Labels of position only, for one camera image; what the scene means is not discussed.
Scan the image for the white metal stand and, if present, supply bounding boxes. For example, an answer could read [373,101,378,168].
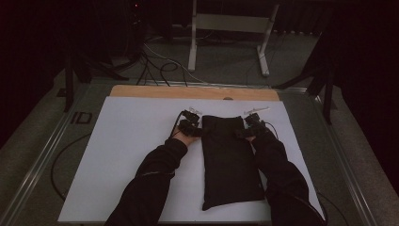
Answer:
[187,0,280,78]

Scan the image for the black looped floor cable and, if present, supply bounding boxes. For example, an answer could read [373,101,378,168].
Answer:
[136,51,189,88]

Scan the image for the thin black floor cable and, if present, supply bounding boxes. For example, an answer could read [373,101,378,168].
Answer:
[315,191,351,226]
[50,133,92,202]

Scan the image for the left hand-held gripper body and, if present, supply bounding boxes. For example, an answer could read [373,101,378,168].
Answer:
[178,107,203,137]

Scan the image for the black metal stand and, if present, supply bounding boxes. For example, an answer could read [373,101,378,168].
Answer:
[272,31,336,125]
[56,46,130,113]

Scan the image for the white floor cable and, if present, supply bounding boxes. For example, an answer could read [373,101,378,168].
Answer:
[143,41,210,85]

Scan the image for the hand-held gripper cable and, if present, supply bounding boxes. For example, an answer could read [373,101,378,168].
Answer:
[263,121,280,141]
[168,111,186,139]

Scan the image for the person's left hand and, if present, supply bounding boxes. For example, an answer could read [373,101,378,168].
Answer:
[171,126,201,147]

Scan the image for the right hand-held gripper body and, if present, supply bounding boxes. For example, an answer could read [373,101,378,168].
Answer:
[243,106,271,137]

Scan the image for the left hand-held gripper cable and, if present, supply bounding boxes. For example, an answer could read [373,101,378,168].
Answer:
[168,111,186,139]

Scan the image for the black shorts with blue print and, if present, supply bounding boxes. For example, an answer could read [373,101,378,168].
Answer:
[200,115,266,212]

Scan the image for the long metal floor rail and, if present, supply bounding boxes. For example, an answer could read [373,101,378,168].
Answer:
[0,84,90,226]
[310,93,379,226]

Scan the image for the right hand-held gripper cable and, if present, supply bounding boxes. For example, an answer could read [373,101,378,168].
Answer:
[263,121,280,141]

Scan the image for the white table mat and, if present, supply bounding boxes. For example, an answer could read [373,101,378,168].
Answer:
[57,96,326,224]

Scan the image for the short metal floor rail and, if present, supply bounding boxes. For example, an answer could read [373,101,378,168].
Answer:
[137,79,309,94]

